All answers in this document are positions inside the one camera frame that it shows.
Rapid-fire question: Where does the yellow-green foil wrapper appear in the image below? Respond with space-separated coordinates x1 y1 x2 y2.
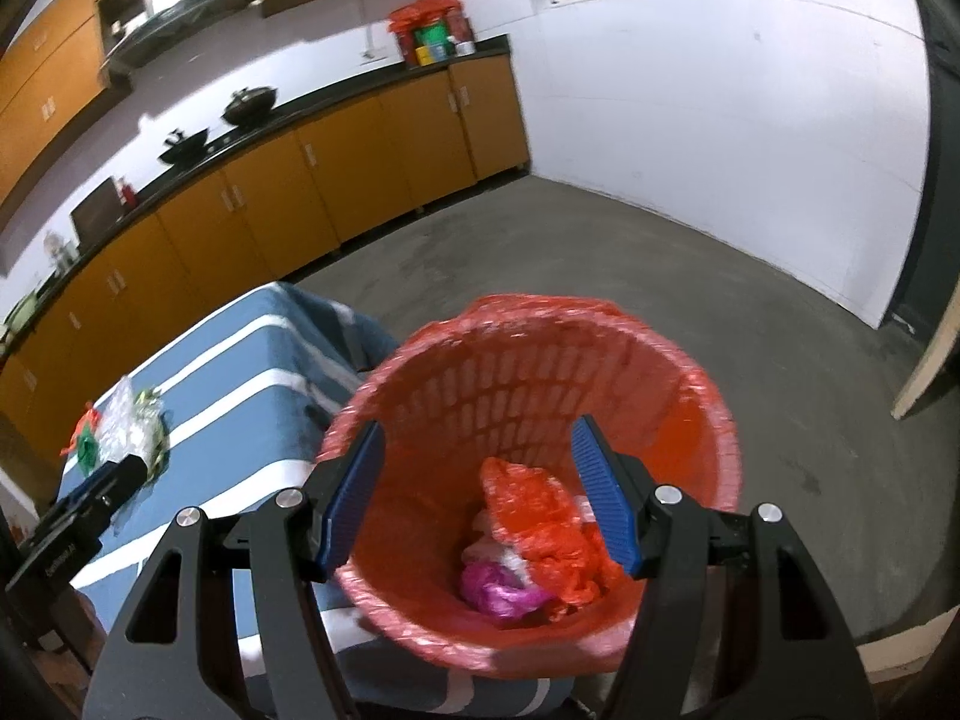
135 388 170 481

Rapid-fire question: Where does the dark door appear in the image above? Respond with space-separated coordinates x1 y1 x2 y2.
881 0 960 331

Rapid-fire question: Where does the orange plastic waste basket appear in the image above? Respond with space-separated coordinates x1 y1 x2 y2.
319 292 743 672

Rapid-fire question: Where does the cream wooden table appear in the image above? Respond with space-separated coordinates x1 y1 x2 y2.
891 300 960 421

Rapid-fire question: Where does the black wok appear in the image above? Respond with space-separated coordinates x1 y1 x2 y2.
157 127 211 164

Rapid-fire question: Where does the red bin liner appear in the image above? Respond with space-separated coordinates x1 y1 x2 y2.
315 291 745 674

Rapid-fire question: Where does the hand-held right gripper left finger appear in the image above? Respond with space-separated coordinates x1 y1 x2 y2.
79 420 387 720

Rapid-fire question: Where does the black pot with lid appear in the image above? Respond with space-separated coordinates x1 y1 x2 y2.
223 86 280 126

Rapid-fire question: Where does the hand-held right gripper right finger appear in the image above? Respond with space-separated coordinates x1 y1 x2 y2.
570 414 878 720

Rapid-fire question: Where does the red shopping bag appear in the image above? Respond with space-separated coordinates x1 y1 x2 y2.
388 0 460 35

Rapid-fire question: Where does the white plastic bag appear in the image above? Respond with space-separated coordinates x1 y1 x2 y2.
463 508 530 571

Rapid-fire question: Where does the blue striped tablecloth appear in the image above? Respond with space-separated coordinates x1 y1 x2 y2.
56 281 571 717

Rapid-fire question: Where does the row of wooden wall cabinets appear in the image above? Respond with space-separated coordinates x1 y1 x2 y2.
0 0 462 218

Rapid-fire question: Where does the steel range hood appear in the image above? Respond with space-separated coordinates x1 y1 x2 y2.
97 0 260 80

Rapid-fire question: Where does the black kitchen countertop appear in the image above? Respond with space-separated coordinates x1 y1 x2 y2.
0 34 512 361

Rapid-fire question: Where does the small red plastic bag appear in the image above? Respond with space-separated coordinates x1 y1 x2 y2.
60 401 102 458

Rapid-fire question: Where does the pink plastic bag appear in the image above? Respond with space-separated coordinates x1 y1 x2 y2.
459 561 552 622

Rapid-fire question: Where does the clear bubble wrap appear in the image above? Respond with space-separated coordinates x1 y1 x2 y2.
94 375 162 458

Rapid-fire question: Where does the row of wooden base cabinets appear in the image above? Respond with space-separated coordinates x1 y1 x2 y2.
0 52 532 466

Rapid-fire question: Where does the dark wooden cutting board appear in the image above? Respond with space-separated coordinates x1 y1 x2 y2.
70 178 125 241

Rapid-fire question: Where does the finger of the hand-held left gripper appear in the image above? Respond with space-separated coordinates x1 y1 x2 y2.
52 454 149 533

